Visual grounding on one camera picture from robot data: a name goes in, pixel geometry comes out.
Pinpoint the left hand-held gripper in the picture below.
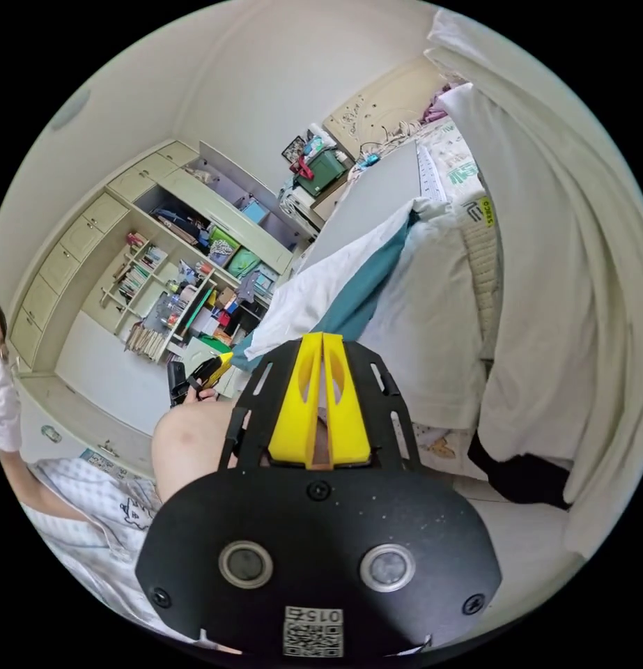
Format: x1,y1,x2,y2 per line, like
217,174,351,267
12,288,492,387
166,352,235,408

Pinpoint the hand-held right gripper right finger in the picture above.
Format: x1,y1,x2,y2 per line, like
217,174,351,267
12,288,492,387
323,332,373,467

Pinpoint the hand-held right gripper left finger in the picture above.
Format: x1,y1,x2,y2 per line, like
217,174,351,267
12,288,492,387
267,332,323,467

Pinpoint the cream low cabinet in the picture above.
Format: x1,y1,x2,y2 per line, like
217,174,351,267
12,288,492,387
9,371,163,481

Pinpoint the white drawer cabinet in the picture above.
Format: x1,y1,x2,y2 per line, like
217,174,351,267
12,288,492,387
276,183,325,245

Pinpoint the black garment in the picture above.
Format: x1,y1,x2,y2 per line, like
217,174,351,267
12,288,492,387
466,431,573,513

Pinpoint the cream knitted blanket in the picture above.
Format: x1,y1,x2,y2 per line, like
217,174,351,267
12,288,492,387
458,218,506,362

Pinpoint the person's body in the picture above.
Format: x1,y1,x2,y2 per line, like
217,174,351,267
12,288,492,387
0,286,240,647

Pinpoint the green storage box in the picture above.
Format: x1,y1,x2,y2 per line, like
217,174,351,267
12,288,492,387
291,146,351,199

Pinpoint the grey flat board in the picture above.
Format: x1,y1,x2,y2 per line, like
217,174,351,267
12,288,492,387
293,137,449,279

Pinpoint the large white cloth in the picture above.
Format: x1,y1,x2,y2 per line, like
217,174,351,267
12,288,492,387
423,8,643,563

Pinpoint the bed with printed sheet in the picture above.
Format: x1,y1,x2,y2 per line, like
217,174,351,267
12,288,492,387
293,54,510,475

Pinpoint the round ceiling lamp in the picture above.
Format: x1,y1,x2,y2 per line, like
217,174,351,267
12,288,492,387
49,86,93,132

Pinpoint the cream wall cupboard with shelves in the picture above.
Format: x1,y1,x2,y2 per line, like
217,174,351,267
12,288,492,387
6,137,303,373

